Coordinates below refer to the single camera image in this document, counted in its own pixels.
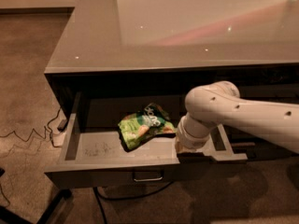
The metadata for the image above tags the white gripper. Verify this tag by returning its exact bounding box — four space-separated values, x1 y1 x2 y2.
177 115 212 155

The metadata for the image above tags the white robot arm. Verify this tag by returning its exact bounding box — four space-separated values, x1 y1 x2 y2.
178 81 299 153

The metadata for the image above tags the grey drawer cabinet counter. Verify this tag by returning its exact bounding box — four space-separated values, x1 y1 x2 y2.
44 0 299 161

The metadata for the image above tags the green snack bag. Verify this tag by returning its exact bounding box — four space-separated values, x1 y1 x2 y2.
118 103 177 151

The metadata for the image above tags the black power adapter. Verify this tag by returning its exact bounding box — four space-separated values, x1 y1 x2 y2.
57 119 67 132

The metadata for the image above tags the black stand leg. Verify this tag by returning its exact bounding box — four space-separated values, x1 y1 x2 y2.
0 184 72 224

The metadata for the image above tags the thick black floor cable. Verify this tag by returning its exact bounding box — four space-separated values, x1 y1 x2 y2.
92 180 174 224

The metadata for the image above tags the thin black tangled wire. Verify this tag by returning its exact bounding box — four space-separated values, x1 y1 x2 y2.
0 107 68 210

